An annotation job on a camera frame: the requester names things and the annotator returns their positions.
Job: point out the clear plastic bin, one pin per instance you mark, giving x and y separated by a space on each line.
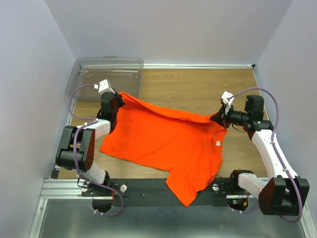
124 74

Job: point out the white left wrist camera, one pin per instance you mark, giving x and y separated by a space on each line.
103 87

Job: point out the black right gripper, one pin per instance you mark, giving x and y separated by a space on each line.
218 117

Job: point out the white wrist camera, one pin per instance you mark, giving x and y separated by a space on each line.
103 87
227 101

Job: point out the orange t shirt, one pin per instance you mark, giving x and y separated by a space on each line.
187 145

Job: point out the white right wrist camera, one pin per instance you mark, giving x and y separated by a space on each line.
227 101

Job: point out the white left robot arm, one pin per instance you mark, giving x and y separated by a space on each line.
77 144

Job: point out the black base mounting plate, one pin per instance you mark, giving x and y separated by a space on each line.
154 192

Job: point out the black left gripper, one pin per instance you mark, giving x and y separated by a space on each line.
118 96

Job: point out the aluminium frame rail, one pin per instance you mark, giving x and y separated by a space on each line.
60 189

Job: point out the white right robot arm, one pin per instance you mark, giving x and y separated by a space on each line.
285 193

